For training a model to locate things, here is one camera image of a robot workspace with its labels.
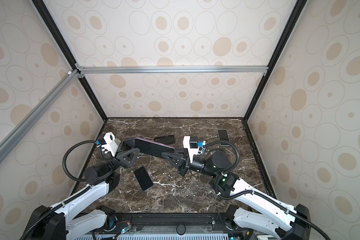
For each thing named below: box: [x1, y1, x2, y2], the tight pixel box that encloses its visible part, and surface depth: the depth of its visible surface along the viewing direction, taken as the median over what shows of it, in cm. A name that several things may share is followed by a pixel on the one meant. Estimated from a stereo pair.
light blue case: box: [217, 129, 230, 147], surface depth 112 cm
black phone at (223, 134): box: [217, 129, 230, 142], surface depth 112 cm
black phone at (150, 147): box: [134, 137, 175, 155], surface depth 51 cm
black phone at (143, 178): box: [134, 166, 153, 191], surface depth 89 cm
